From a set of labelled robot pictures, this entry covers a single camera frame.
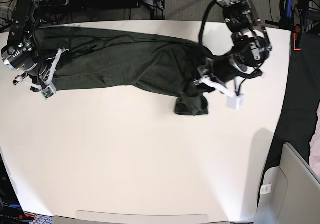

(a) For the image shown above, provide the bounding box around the gripper body, image right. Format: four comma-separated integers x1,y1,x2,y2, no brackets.
193,57,263,93

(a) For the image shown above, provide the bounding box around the gripper body, image left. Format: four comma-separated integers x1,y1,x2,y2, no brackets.
2,51,47,81

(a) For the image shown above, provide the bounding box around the green long-sleeve T-shirt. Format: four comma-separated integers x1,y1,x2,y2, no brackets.
35,26,213,116

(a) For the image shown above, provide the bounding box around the black power strip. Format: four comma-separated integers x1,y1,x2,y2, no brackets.
47,0,70,7

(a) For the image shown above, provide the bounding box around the dark grey cloth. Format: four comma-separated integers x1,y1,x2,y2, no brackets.
264,33,320,171

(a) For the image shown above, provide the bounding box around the red clamp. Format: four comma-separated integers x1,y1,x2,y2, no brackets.
293,24,302,51

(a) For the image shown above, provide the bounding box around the white barcode label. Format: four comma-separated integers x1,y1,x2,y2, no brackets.
259,184,272,196

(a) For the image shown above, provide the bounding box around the grey plastic bin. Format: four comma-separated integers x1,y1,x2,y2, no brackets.
254,143,320,224

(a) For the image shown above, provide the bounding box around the black box with red logo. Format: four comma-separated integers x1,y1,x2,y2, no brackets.
0,156,37,224

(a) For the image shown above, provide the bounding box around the black table leg frame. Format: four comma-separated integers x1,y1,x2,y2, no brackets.
143,0,166,21

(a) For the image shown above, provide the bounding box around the blue handled tool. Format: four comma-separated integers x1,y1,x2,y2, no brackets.
284,0,292,23

